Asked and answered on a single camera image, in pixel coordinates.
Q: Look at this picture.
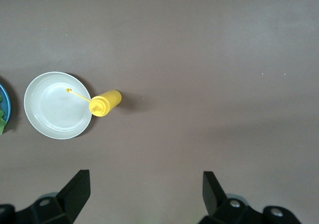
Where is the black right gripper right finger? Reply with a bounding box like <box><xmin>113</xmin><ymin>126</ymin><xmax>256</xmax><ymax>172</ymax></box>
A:
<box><xmin>198</xmin><ymin>171</ymin><xmax>303</xmax><ymax>224</ymax></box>

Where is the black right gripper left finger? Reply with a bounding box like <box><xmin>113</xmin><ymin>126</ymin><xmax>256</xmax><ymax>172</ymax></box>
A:
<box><xmin>0</xmin><ymin>169</ymin><xmax>91</xmax><ymax>224</ymax></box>

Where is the yellow mustard squeeze bottle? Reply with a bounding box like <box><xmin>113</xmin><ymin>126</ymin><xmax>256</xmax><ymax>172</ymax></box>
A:
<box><xmin>65</xmin><ymin>88</ymin><xmax>123</xmax><ymax>117</ymax></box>

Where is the green lettuce leaf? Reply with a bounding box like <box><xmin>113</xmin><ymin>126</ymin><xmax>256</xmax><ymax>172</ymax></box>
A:
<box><xmin>0</xmin><ymin>94</ymin><xmax>6</xmax><ymax>135</ymax></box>

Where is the beige plate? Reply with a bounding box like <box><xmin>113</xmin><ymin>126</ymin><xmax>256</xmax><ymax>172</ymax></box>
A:
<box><xmin>23</xmin><ymin>71</ymin><xmax>93</xmax><ymax>140</ymax></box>

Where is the blue plate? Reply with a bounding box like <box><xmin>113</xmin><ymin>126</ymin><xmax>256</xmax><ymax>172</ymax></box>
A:
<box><xmin>0</xmin><ymin>83</ymin><xmax>12</xmax><ymax>125</ymax></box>

